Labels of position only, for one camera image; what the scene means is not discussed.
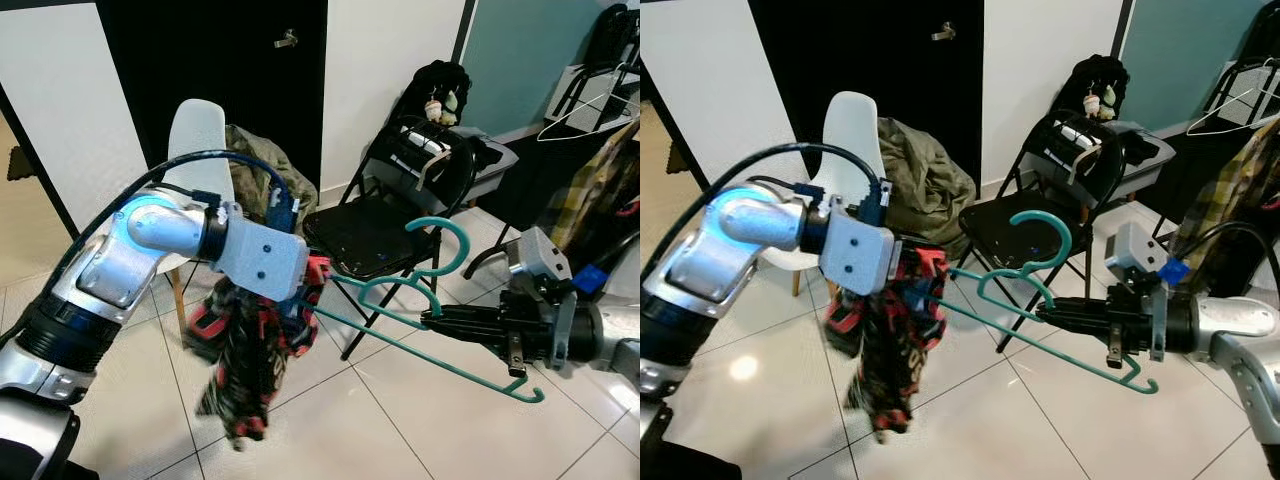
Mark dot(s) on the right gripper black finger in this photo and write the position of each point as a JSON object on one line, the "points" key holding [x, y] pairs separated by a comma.
{"points": [[465, 317], [1070, 312], [475, 337], [1078, 330]]}

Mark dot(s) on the teal plastic hanger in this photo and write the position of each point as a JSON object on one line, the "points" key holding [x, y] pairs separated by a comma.
{"points": [[467, 247], [1068, 240]]}

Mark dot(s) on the black red patterned shirt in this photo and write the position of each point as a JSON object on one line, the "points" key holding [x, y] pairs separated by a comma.
{"points": [[890, 350], [245, 370]]}

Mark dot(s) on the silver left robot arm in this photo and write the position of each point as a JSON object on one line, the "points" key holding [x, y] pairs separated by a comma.
{"points": [[110, 270], [740, 240]]}

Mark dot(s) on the yellow grey plaid shirt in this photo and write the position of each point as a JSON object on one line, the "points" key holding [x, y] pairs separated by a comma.
{"points": [[590, 200], [1225, 190]]}

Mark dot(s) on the grey storage box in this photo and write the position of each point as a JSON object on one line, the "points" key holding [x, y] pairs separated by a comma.
{"points": [[1145, 155], [490, 160]]}

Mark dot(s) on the olive green cloth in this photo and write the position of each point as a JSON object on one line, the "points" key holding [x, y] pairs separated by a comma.
{"points": [[925, 190], [250, 150]]}

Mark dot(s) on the black backpack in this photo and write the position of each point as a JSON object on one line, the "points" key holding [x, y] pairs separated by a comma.
{"points": [[1105, 72], [440, 80]]}

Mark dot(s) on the white plastic chair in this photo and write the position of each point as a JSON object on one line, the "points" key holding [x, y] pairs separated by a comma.
{"points": [[200, 140], [850, 130]]}

